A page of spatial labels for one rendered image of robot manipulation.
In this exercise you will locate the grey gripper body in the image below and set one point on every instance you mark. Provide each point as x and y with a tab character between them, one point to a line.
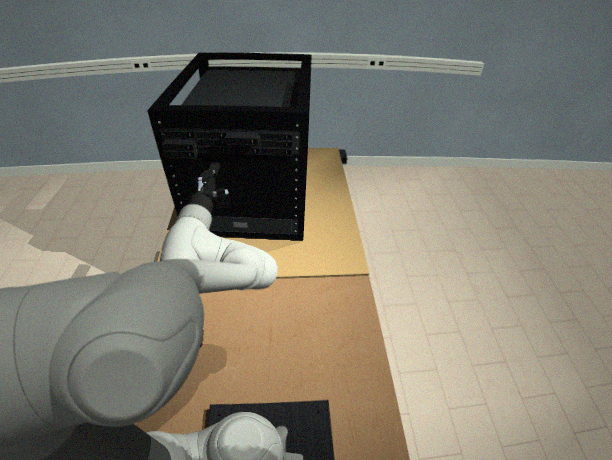
200	198

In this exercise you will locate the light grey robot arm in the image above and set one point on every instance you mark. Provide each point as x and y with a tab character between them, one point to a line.
124	346

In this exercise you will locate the black server rack frame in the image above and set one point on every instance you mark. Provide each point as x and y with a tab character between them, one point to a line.
267	191

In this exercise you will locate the tan flat board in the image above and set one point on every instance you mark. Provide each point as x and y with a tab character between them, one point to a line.
332	243

